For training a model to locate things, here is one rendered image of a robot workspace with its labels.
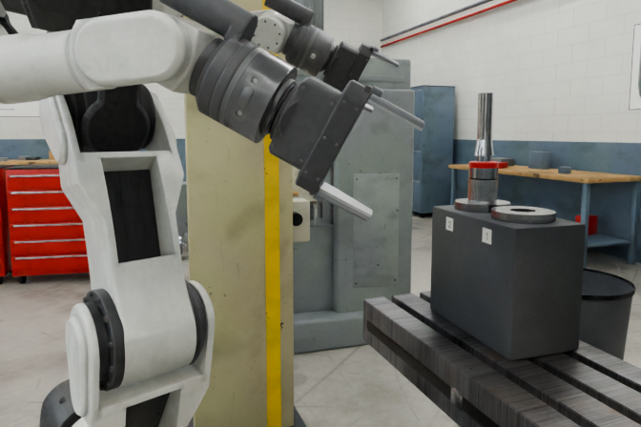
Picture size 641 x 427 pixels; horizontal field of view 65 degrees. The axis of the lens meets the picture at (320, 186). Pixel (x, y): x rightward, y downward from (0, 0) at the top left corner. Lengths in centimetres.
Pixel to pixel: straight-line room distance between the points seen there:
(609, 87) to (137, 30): 586
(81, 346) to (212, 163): 131
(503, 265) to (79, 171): 60
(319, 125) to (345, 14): 982
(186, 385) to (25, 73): 50
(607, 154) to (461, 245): 535
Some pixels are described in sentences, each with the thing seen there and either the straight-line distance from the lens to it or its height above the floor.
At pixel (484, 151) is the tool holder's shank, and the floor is 127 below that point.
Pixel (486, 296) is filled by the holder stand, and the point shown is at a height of 106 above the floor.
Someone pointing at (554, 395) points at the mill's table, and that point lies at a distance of 71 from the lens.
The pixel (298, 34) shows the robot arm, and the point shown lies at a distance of 101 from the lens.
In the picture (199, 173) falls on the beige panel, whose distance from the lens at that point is 198.
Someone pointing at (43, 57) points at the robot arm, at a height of 137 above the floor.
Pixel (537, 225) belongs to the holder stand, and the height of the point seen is 117.
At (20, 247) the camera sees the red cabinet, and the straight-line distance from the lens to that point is 496.
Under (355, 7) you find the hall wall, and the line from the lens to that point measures 1041.
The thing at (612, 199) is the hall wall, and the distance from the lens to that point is 611.
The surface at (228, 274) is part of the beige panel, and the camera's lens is 206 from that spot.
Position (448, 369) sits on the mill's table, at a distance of 76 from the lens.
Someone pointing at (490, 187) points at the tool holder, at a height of 121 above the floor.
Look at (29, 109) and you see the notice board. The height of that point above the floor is 168.
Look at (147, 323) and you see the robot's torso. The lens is 75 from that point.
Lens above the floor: 129
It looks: 6 degrees down
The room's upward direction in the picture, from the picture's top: straight up
